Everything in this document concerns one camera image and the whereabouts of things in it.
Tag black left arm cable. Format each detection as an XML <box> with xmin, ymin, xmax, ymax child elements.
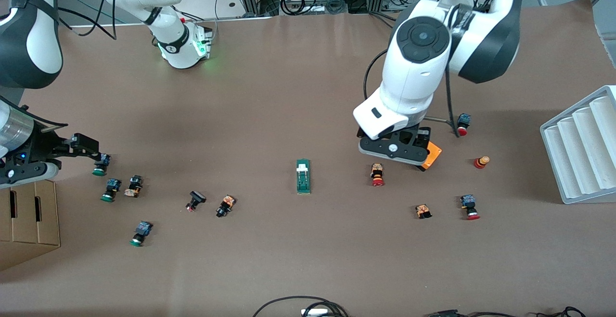
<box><xmin>363</xmin><ymin>50</ymin><xmax>459</xmax><ymax>139</ymax></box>

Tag light grey ribbed tray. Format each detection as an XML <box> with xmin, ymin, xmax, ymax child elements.
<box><xmin>539</xmin><ymin>85</ymin><xmax>616</xmax><ymax>205</ymax></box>

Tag black cable loop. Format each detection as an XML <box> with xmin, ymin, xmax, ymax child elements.
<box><xmin>253</xmin><ymin>296</ymin><xmax>349</xmax><ymax>317</ymax></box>

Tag green push button switch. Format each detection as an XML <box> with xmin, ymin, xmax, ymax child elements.
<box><xmin>92</xmin><ymin>153</ymin><xmax>112</xmax><ymax>177</ymax></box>
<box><xmin>100</xmin><ymin>178</ymin><xmax>122</xmax><ymax>203</ymax></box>
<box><xmin>129</xmin><ymin>220</ymin><xmax>154</xmax><ymax>248</ymax></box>

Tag brown cardboard box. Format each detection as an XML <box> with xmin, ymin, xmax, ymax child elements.
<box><xmin>0</xmin><ymin>180</ymin><xmax>61</xmax><ymax>272</ymax></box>

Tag green load switch white handle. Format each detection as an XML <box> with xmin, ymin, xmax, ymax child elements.
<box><xmin>295</xmin><ymin>159</ymin><xmax>312</xmax><ymax>195</ymax></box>

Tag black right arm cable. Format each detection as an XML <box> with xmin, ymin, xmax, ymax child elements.
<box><xmin>47</xmin><ymin>0</ymin><xmax>120</xmax><ymax>38</ymax></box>

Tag black switch orange contact block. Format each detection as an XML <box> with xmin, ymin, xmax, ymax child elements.
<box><xmin>215</xmin><ymin>194</ymin><xmax>236</xmax><ymax>218</ymax></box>

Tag red push button blue block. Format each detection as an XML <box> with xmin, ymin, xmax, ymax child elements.
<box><xmin>455</xmin><ymin>113</ymin><xmax>472</xmax><ymax>137</ymax></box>
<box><xmin>460</xmin><ymin>194</ymin><xmax>481</xmax><ymax>221</ymax></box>

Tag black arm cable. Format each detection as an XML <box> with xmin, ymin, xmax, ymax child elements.
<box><xmin>47</xmin><ymin>0</ymin><xmax>120</xmax><ymax>38</ymax></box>
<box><xmin>363</xmin><ymin>50</ymin><xmax>459</xmax><ymax>139</ymax></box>

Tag black switch tan contact block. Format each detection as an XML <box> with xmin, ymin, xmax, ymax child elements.
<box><xmin>124</xmin><ymin>175</ymin><xmax>144</xmax><ymax>198</ymax></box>

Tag orange button enclosure box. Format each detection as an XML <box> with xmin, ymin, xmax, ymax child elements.
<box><xmin>418</xmin><ymin>141</ymin><xmax>443</xmax><ymax>172</ymax></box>

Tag black selector switch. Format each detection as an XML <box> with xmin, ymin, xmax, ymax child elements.
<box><xmin>185</xmin><ymin>190</ymin><xmax>207</xmax><ymax>213</ymax></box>

